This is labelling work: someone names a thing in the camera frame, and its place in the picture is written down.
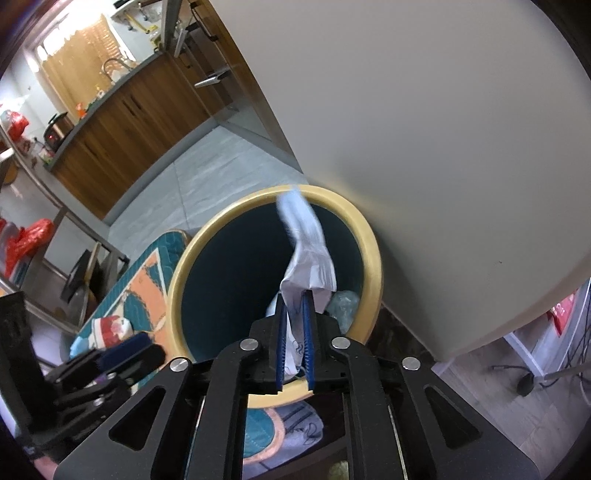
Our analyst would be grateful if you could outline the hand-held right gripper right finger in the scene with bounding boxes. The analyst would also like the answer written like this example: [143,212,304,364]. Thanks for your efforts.
[300,295,541,480]

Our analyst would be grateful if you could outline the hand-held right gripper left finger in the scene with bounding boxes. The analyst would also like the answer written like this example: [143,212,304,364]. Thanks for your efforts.
[54,295,289,480]

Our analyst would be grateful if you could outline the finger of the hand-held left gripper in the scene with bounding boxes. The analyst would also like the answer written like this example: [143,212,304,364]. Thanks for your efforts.
[108,346,166,387]
[99,334,153,374]

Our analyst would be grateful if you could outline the teal bin with yellow rim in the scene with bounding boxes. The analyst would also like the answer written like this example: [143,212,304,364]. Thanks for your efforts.
[166,185,384,409]

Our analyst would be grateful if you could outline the white plastic bag blue print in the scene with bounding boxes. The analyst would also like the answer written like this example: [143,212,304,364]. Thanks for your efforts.
[265,187,338,388]

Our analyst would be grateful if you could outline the teal orange printed cushion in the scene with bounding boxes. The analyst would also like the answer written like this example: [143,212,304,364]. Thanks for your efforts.
[69,230,289,468]

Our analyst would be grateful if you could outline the black flat tray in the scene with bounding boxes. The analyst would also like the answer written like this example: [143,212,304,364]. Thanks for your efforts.
[62,249,100,304]

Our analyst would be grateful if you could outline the steel shelf rack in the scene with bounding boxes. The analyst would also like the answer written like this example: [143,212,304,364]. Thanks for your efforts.
[0,122,130,334]

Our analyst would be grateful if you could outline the wooden kitchen cabinet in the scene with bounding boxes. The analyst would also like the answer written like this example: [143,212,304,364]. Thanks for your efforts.
[50,0,297,221]

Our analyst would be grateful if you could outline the dark rice cooker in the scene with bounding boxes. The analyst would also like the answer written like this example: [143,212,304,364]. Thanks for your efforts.
[44,112,76,153]

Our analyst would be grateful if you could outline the small red plastic bag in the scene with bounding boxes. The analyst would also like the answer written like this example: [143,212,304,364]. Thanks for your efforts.
[0,111,29,140]

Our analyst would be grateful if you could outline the red printed bag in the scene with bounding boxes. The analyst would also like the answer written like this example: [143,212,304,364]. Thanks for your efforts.
[549,295,578,336]

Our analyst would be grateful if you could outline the bamboo window blind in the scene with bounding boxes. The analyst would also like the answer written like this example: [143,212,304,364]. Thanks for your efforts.
[39,14,135,117]

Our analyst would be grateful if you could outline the steel kitchen faucet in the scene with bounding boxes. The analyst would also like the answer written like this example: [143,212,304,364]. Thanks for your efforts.
[102,58,135,84]

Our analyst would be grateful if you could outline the steel built-in oven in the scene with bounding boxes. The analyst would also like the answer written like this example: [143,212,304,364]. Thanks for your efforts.
[173,0,242,117]

